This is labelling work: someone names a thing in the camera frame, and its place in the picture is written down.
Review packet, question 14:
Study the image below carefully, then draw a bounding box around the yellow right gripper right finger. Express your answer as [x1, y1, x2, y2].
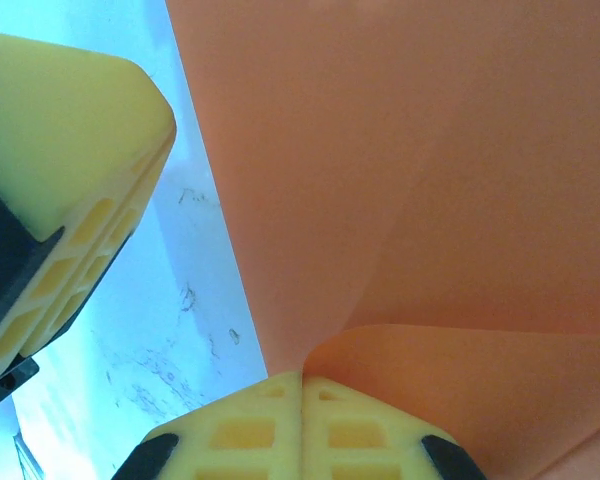
[302, 375, 489, 480]

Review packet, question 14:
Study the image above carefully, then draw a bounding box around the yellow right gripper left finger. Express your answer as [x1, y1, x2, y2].
[110, 370, 304, 480]

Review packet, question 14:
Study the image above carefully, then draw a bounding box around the orange paper sheet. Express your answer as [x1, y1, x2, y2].
[164, 0, 600, 480]

